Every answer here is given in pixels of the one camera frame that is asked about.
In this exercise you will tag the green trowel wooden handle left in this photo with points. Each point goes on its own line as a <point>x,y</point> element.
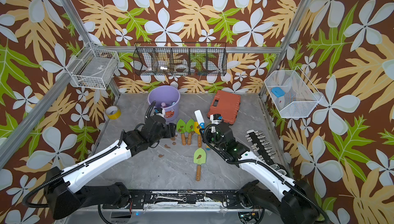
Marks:
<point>181,129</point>

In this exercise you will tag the blue item in basket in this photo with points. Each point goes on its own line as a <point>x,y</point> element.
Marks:
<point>277,92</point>

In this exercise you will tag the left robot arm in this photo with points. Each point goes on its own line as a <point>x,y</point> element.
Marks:
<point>65,191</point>

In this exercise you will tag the yellow trowel wooden handle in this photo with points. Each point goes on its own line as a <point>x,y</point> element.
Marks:
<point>197,131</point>

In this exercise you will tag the white wire basket right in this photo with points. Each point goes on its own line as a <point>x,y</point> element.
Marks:
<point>301,97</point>

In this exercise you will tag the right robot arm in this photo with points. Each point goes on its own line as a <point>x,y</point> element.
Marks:
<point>292,200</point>

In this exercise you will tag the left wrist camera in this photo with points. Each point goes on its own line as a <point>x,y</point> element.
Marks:
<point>159,111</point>

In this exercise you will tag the purple plastic bucket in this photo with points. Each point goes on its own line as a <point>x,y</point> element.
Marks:
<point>167,94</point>

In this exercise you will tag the yellow tape roll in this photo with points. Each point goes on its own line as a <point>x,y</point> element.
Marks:
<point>113,112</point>

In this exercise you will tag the lime trowel wooden handle right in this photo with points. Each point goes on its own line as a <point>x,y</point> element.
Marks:
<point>199,159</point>

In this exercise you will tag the green trowel wooden handle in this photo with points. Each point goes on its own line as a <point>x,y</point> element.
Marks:
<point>190,129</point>
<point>181,129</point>

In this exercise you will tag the white brush blue handle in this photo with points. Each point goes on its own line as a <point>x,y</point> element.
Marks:
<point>200,119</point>

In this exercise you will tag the white wire basket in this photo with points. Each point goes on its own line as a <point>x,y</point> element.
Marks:
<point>301,97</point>
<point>93,67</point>

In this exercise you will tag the black wire basket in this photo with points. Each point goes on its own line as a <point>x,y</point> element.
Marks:
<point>180,58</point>

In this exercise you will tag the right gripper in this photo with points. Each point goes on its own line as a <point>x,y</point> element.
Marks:
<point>207,134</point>

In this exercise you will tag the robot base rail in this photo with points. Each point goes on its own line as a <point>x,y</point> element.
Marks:
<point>193,199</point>

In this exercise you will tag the green trowel wooden handle right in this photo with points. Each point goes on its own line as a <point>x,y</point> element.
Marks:
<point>190,129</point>

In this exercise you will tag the white wire basket left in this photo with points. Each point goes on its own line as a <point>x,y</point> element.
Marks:
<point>93,67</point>

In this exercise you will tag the red plastic tool case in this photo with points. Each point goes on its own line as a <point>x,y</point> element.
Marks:
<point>227,105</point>

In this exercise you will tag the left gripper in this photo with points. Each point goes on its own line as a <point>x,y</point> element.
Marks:
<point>170,130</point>

